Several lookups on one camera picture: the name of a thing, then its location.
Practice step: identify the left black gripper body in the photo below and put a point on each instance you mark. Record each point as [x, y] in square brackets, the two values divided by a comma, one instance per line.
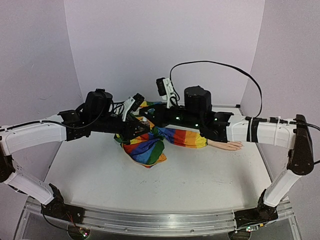
[103, 126]

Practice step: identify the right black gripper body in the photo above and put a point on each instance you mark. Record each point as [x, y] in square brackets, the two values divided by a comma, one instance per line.
[155, 116]

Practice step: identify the small nail polish bottle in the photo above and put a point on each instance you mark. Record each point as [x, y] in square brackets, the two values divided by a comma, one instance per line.
[145, 123]

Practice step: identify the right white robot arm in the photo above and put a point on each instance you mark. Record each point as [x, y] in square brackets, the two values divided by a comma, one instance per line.
[292, 134]

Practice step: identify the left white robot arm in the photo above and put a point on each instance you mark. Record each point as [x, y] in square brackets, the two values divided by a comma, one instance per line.
[96, 114]

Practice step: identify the rainbow striped cloth garment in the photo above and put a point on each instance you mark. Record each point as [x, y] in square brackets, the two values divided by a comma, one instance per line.
[147, 149]

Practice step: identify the mannequin hand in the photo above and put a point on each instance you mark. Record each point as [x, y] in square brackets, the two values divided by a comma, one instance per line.
[228, 146]

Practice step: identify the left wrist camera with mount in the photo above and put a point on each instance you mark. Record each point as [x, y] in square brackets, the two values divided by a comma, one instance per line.
[131, 105]

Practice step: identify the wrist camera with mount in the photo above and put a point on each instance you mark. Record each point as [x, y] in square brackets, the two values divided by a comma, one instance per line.
[131, 105]
[167, 91]

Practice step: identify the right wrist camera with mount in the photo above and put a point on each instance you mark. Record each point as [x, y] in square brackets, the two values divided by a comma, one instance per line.
[167, 91]

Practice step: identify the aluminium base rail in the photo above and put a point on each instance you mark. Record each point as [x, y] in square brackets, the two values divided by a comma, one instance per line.
[160, 224]

